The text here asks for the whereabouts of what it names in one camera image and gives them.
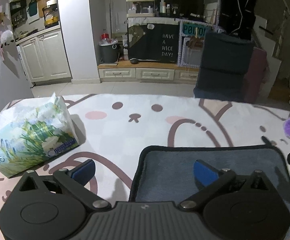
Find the grey towel black trim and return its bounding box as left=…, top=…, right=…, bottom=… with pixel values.
left=129, top=138, right=290, bottom=238

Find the floral tissue pack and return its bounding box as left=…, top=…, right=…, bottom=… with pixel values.
left=0, top=94, right=79, bottom=178

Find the cartoon face table cloth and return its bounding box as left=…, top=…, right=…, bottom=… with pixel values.
left=0, top=93, right=290, bottom=240

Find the maroon cloth on chair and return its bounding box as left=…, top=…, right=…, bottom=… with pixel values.
left=243, top=47, right=268, bottom=103

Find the dark blue chair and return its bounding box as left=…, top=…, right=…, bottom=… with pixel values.
left=193, top=32, right=254, bottom=102

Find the white drawer cabinet base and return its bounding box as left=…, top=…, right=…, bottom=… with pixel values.
left=98, top=61, right=199, bottom=83

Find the white kitchen cabinet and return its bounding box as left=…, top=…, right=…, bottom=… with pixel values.
left=16, top=26, right=72, bottom=83

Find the dark grey trash bin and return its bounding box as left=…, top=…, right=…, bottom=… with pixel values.
left=99, top=33, right=120, bottom=63

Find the white framed poster sign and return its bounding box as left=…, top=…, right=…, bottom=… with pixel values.
left=178, top=20, right=219, bottom=68

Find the black have a nice day cloth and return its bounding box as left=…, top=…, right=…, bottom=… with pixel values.
left=127, top=23, right=179, bottom=63

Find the black hanging jacket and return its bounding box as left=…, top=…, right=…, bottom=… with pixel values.
left=219, top=0, right=257, bottom=40

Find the yellow kettle pot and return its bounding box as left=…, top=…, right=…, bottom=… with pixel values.
left=42, top=4, right=59, bottom=28

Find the cream two tier shelf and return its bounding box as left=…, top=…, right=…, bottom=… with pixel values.
left=126, top=0, right=155, bottom=18

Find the white fluffy wall ornament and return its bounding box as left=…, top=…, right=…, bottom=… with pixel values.
left=1, top=29, right=14, bottom=44

